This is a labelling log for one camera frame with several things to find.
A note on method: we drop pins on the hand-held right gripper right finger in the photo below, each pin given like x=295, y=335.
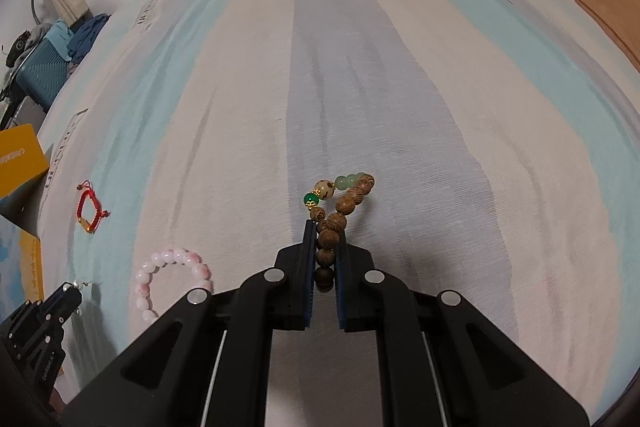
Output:
x=342, y=297

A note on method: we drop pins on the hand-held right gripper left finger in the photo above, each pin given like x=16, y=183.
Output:
x=309, y=292

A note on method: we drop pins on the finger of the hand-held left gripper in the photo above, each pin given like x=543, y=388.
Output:
x=62, y=302

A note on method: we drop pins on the blue printed cardboard box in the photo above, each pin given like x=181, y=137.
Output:
x=11, y=254

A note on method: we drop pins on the orange white cardboard box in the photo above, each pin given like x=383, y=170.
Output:
x=20, y=167

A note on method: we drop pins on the silver suitcase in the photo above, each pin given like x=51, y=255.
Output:
x=22, y=113

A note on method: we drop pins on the striped bed sheet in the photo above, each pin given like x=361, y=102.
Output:
x=400, y=82

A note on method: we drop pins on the teal suitcase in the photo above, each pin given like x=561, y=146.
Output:
x=42, y=74

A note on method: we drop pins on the black bag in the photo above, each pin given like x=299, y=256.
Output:
x=17, y=47

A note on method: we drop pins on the dark blue clothing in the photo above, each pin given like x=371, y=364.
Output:
x=87, y=34

